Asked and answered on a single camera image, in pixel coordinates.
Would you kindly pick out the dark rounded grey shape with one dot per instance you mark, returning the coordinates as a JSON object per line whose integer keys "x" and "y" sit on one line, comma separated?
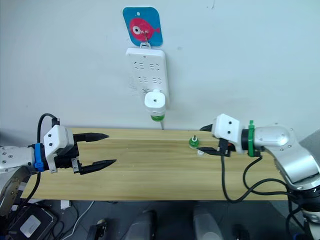
{"x": 143, "y": 226}

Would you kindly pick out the blue left wrist clamp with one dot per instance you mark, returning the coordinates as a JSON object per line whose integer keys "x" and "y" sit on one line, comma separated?
{"x": 38, "y": 156}

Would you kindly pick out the black floor bracket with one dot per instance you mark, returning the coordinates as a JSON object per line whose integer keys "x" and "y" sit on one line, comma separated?
{"x": 98, "y": 228}

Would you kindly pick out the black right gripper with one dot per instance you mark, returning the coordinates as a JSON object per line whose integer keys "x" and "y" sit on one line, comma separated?
{"x": 225, "y": 147}

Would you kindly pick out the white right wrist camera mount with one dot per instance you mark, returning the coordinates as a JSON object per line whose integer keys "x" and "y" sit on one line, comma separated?
{"x": 226, "y": 127}

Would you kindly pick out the blue fish wall hook plate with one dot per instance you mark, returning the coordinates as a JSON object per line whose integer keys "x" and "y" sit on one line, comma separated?
{"x": 142, "y": 20}

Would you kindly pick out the black box with grey panel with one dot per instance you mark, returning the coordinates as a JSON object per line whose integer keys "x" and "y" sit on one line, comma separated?
{"x": 30, "y": 222}

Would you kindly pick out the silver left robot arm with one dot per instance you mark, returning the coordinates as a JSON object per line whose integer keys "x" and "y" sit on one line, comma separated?
{"x": 12, "y": 156}

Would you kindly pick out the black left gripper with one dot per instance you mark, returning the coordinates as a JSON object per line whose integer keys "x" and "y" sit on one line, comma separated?
{"x": 65, "y": 161}

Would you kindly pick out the white mosquito repellent heater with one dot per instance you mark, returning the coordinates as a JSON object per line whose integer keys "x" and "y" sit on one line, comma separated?
{"x": 155, "y": 101}

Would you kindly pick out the white paper scrap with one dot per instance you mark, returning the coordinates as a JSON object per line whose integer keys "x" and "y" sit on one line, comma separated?
{"x": 65, "y": 204}

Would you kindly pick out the metal hook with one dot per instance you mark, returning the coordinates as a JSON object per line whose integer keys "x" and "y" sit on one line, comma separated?
{"x": 145, "y": 40}

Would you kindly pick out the green right wrist clamp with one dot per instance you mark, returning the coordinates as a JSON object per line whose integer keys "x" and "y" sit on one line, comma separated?
{"x": 251, "y": 140}

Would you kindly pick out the clear small bottle cap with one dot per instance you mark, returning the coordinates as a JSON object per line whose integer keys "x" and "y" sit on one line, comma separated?
{"x": 200, "y": 153}

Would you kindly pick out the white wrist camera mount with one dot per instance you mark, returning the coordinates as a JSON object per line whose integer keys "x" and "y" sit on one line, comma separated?
{"x": 58, "y": 140}
{"x": 226, "y": 127}

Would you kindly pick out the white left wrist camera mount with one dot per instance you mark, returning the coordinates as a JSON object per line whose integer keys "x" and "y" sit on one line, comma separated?
{"x": 58, "y": 140}

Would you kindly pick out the green bottle in heater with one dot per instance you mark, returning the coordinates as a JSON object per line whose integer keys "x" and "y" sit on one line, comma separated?
{"x": 157, "y": 118}

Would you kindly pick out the white power strip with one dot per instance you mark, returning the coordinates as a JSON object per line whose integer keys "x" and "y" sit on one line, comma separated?
{"x": 147, "y": 67}

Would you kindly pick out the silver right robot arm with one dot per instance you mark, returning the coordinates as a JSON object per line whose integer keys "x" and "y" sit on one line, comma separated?
{"x": 287, "y": 150}

